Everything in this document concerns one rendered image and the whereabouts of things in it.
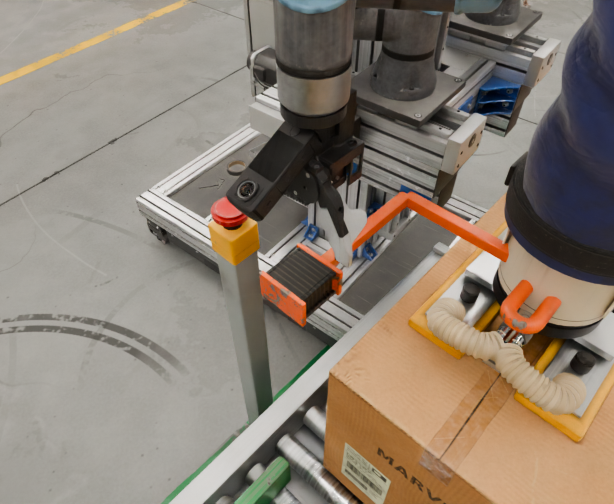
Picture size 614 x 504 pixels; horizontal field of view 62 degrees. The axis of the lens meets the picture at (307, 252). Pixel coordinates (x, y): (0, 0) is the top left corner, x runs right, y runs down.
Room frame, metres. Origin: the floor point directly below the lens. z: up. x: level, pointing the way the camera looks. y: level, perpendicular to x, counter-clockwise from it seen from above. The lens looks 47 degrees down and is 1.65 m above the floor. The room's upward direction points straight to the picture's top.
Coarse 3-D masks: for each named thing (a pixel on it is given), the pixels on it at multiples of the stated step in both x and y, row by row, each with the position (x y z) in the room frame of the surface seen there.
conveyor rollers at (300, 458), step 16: (304, 416) 0.51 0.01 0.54; (320, 416) 0.51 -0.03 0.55; (320, 432) 0.48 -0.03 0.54; (288, 448) 0.44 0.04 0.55; (304, 448) 0.44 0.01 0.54; (256, 464) 0.40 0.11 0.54; (304, 464) 0.40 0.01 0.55; (320, 464) 0.40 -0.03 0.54; (320, 480) 0.37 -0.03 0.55; (336, 480) 0.37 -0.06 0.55; (288, 496) 0.34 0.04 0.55; (336, 496) 0.34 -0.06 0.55; (352, 496) 0.34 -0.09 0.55
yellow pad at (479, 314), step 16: (464, 272) 0.58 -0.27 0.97; (448, 288) 0.54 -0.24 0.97; (464, 288) 0.52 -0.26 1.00; (480, 288) 0.54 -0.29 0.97; (432, 304) 0.51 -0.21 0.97; (464, 304) 0.51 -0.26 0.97; (480, 304) 0.51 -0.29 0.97; (496, 304) 0.51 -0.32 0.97; (416, 320) 0.48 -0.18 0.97; (464, 320) 0.47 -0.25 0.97; (480, 320) 0.48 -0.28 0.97; (432, 336) 0.45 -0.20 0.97; (448, 352) 0.43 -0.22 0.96; (464, 352) 0.42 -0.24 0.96
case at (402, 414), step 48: (432, 288) 0.56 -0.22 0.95; (384, 336) 0.46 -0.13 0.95; (336, 384) 0.39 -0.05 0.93; (384, 384) 0.38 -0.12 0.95; (432, 384) 0.38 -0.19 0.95; (480, 384) 0.38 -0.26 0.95; (336, 432) 0.38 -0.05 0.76; (384, 432) 0.32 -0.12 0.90; (432, 432) 0.30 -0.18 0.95; (480, 432) 0.30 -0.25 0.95; (528, 432) 0.30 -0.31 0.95; (384, 480) 0.31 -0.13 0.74; (432, 480) 0.26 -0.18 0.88; (480, 480) 0.24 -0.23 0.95; (528, 480) 0.24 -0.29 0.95; (576, 480) 0.24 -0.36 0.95
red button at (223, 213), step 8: (224, 200) 0.69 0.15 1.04; (216, 208) 0.67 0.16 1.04; (224, 208) 0.67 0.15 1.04; (232, 208) 0.67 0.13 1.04; (216, 216) 0.66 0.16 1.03; (224, 216) 0.65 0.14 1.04; (232, 216) 0.65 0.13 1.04; (240, 216) 0.65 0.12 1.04; (224, 224) 0.64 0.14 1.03; (232, 224) 0.64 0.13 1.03; (240, 224) 0.66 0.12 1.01
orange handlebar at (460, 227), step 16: (400, 192) 0.66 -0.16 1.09; (384, 208) 0.61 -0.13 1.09; (400, 208) 0.62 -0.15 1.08; (416, 208) 0.63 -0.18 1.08; (432, 208) 0.61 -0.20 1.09; (368, 224) 0.58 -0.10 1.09; (384, 224) 0.59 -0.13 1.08; (448, 224) 0.58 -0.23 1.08; (464, 224) 0.58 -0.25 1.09; (480, 240) 0.55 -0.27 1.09; (496, 240) 0.54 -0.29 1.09; (496, 256) 0.52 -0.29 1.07; (528, 288) 0.45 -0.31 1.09; (512, 304) 0.42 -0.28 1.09; (544, 304) 0.42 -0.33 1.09; (560, 304) 0.43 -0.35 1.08; (512, 320) 0.40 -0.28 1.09; (528, 320) 0.39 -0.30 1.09; (544, 320) 0.40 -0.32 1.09
